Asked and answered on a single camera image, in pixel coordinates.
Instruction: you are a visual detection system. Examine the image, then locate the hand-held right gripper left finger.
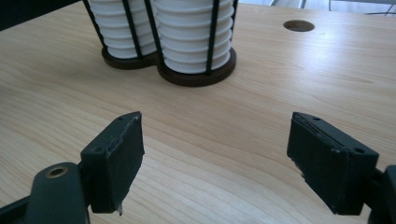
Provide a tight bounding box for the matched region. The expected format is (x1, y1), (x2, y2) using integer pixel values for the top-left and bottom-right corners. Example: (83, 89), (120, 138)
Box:
(79, 111), (146, 217)

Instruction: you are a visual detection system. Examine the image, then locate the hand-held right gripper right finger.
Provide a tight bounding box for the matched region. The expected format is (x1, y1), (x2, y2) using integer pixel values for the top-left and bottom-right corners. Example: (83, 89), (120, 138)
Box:
(286, 111), (380, 217)

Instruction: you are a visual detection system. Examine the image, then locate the black wire cup holder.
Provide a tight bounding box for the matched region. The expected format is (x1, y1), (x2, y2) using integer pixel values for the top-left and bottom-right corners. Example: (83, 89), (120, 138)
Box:
(82, 0), (239, 88)

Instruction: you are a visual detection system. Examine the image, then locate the short stack of paper cups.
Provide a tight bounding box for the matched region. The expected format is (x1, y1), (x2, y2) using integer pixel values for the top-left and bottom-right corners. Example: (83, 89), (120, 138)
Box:
(88, 0), (158, 60)

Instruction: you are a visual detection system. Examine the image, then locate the tall stack of paper cups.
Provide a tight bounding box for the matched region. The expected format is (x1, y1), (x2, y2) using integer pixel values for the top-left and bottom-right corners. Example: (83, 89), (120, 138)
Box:
(152, 0), (235, 75)

